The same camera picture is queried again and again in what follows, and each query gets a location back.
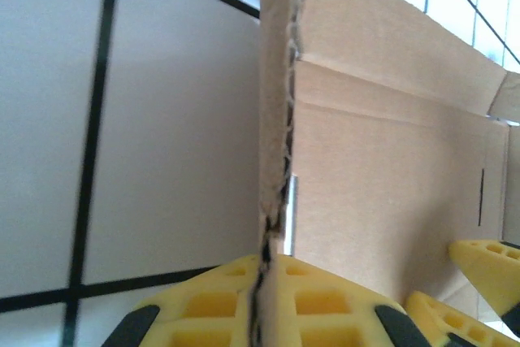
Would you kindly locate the brown cardboard box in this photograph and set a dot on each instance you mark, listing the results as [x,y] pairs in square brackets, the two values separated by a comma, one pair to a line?
[386,160]

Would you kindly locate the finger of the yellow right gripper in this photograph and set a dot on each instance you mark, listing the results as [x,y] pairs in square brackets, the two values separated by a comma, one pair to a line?
[443,322]
[491,270]

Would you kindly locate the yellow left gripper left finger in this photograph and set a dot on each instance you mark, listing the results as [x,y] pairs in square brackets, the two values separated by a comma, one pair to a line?
[211,306]

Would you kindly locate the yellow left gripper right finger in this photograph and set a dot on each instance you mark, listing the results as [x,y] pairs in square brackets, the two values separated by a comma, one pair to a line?
[321,302]

